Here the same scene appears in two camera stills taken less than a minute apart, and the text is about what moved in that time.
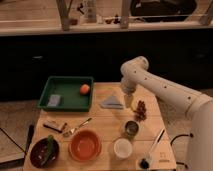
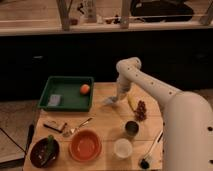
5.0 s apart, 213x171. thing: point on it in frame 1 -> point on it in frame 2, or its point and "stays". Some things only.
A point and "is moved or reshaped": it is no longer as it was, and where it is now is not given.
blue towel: [112, 102] is moved or reshaped
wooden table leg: [125, 14] stays
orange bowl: [85, 146] stays
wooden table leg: [63, 11] stays
